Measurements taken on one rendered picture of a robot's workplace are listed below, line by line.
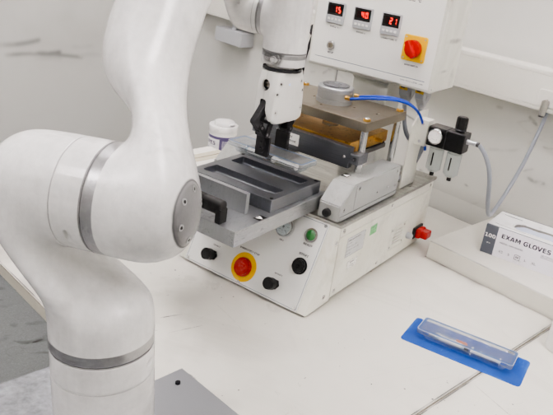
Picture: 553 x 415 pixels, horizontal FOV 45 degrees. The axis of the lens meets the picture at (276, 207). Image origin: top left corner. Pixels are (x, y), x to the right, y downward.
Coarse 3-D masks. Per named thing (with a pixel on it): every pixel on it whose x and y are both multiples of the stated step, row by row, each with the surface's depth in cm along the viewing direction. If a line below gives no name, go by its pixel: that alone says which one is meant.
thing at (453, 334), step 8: (424, 320) 133; (432, 320) 133; (424, 328) 130; (432, 328) 131; (440, 328) 131; (448, 328) 132; (440, 336) 128; (448, 336) 129; (456, 336) 129; (464, 336) 129; (472, 336) 130; (464, 344) 127; (472, 344) 127; (480, 344) 127; (488, 344) 128; (496, 344) 128; (480, 352) 125; (488, 352) 125; (496, 352) 126; (504, 352) 126; (512, 352) 126; (504, 360) 124; (512, 360) 124
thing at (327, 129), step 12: (300, 120) 149; (312, 120) 151; (324, 120) 149; (312, 132) 143; (324, 132) 143; (336, 132) 144; (348, 132) 146; (372, 132) 148; (384, 132) 150; (348, 144) 139; (372, 144) 147; (384, 144) 152
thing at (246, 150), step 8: (248, 136) 140; (232, 144) 136; (240, 144) 135; (248, 152) 136; (264, 160) 134; (272, 160) 132; (280, 160) 130; (288, 168) 131; (296, 168) 128; (304, 168) 128
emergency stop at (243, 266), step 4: (236, 260) 140; (240, 260) 140; (244, 260) 139; (248, 260) 139; (236, 264) 140; (240, 264) 139; (244, 264) 139; (248, 264) 139; (236, 268) 140; (240, 268) 139; (244, 268) 139; (248, 268) 138; (236, 272) 140; (240, 272) 139; (244, 272) 139; (248, 272) 139; (240, 276) 139; (244, 276) 139
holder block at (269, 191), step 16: (224, 160) 138; (240, 160) 141; (256, 160) 140; (224, 176) 133; (240, 176) 132; (256, 176) 131; (272, 176) 133; (288, 176) 136; (304, 176) 135; (256, 192) 124; (272, 192) 128; (288, 192) 126; (304, 192) 130; (272, 208) 122
